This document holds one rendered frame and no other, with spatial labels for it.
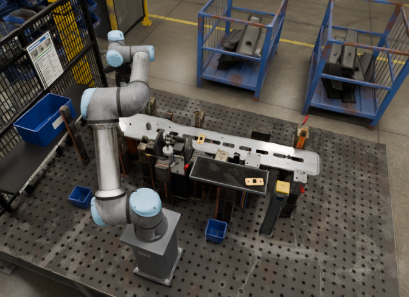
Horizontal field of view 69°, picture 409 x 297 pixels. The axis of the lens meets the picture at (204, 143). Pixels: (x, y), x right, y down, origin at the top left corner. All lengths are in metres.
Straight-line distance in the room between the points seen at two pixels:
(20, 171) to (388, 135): 3.48
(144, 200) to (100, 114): 0.37
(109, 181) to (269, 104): 2.80
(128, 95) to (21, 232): 1.20
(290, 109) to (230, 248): 2.31
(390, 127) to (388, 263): 2.24
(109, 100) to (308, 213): 1.38
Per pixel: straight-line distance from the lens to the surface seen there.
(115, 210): 1.22
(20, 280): 2.77
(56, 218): 2.04
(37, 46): 2.07
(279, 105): 3.76
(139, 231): 1.34
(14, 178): 1.87
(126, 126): 1.96
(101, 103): 1.16
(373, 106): 3.93
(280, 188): 1.48
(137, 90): 1.17
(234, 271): 1.75
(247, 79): 3.80
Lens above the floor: 2.34
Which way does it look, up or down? 48 degrees down
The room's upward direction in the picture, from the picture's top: 2 degrees clockwise
